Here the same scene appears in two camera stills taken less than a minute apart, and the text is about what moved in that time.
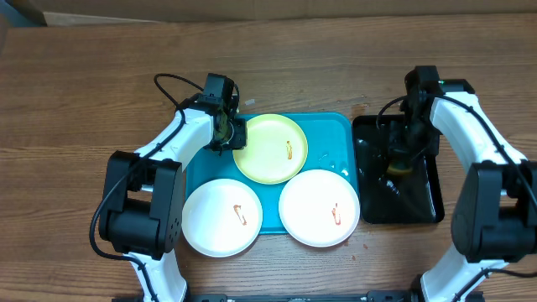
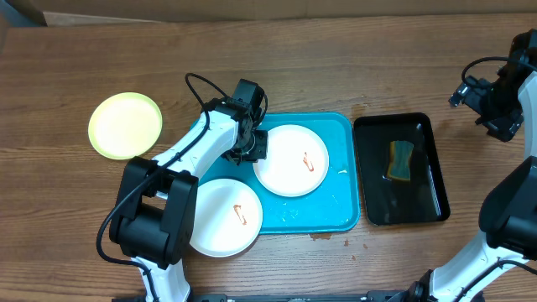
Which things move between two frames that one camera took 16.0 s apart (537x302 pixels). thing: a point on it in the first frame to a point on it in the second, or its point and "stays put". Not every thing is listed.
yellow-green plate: x=275 y=150 to x=125 y=125
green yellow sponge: x=399 y=168 stays put
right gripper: x=399 y=149 to x=506 y=127
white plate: x=319 y=208 to x=296 y=164
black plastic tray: x=412 y=198 stays put
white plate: x=221 y=217 stays put
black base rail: x=372 y=296 stays put
